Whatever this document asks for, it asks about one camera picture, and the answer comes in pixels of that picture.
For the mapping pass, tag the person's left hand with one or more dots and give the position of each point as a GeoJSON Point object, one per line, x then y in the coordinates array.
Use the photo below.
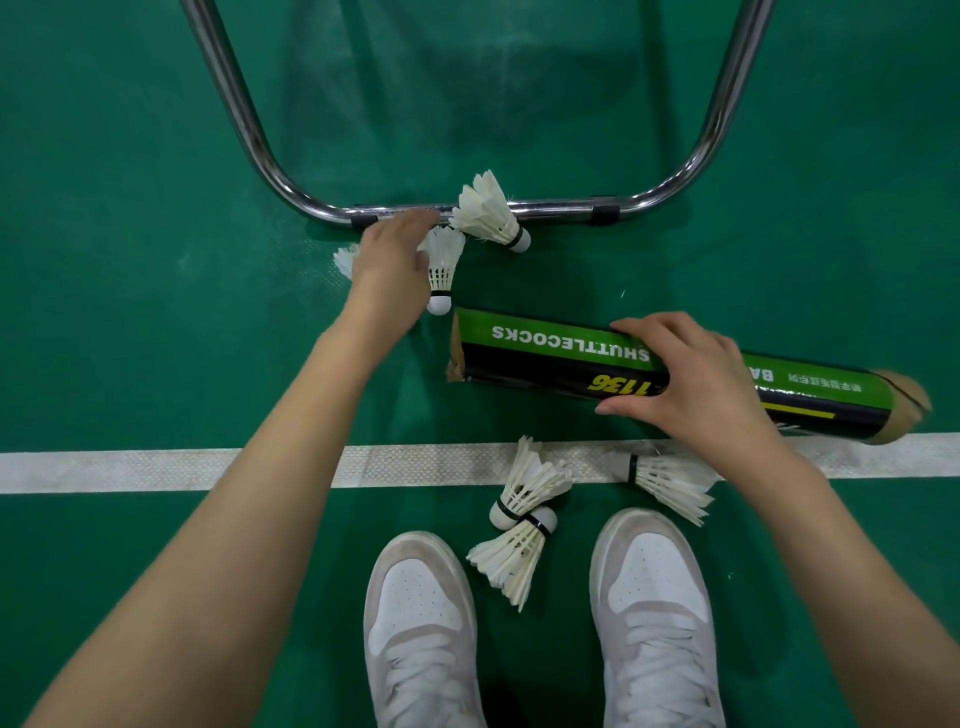
{"type": "Point", "coordinates": [390, 277]}

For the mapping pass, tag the person's right hand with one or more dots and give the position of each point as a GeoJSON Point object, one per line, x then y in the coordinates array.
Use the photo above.
{"type": "Point", "coordinates": [705, 397]}

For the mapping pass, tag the single feather shuttlecock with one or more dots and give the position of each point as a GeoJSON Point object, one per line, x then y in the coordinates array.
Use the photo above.
{"type": "Point", "coordinates": [484, 210]}
{"type": "Point", "coordinates": [532, 480]}
{"type": "Point", "coordinates": [346, 260]}
{"type": "Point", "coordinates": [444, 259]}
{"type": "Point", "coordinates": [675, 484]}
{"type": "Point", "coordinates": [514, 559]}

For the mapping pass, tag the black green Hangyu tube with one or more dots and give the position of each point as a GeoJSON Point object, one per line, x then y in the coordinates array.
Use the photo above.
{"type": "Point", "coordinates": [540, 345]}

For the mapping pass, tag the black chair with chrome frame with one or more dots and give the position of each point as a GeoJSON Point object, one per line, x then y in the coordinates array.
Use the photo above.
{"type": "Point", "coordinates": [562, 208]}

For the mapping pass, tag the person's right forearm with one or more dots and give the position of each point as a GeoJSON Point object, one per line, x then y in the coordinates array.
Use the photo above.
{"type": "Point", "coordinates": [862, 600]}

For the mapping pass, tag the person's left forearm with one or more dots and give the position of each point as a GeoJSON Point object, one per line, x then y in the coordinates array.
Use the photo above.
{"type": "Point", "coordinates": [225, 540]}

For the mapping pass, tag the person's right shoe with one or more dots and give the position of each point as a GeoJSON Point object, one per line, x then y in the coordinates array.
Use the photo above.
{"type": "Point", "coordinates": [656, 585]}

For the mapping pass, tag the person's shoe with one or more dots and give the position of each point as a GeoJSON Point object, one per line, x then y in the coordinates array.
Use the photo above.
{"type": "Point", "coordinates": [656, 585]}
{"type": "Point", "coordinates": [416, 615]}

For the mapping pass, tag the person's left shoe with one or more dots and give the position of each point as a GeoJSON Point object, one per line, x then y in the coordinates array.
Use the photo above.
{"type": "Point", "coordinates": [416, 615]}

